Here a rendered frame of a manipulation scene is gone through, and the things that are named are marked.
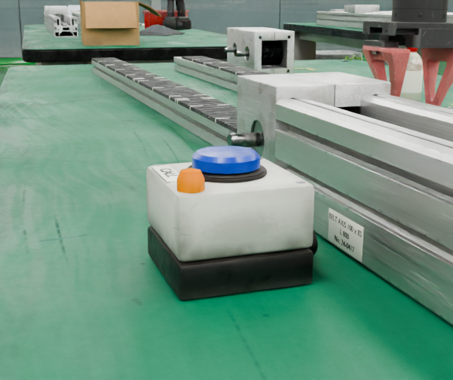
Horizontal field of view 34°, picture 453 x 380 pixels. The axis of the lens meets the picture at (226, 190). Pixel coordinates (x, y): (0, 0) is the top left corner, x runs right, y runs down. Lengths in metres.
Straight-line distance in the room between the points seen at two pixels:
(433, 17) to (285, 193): 0.44
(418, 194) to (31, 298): 0.22
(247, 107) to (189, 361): 0.33
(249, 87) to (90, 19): 2.07
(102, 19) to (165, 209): 2.27
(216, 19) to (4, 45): 3.24
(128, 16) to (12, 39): 8.87
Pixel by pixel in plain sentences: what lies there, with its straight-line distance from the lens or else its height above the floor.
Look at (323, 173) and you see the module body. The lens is 0.50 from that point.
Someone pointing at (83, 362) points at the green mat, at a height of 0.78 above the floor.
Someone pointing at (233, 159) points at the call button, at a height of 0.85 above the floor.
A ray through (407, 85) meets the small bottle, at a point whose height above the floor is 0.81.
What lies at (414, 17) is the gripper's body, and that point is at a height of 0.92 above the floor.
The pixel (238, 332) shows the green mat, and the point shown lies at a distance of 0.37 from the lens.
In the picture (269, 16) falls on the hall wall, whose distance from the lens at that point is 12.03.
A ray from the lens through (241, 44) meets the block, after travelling 1.62.
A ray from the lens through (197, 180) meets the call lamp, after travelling 0.39.
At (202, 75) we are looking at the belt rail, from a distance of 1.52.
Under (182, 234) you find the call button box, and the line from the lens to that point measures 0.39.
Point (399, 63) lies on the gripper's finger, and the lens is 0.79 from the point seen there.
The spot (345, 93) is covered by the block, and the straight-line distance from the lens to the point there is 0.59.
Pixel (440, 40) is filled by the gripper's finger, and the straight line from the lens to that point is 0.81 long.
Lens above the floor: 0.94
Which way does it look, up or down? 15 degrees down
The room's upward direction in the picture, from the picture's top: straight up
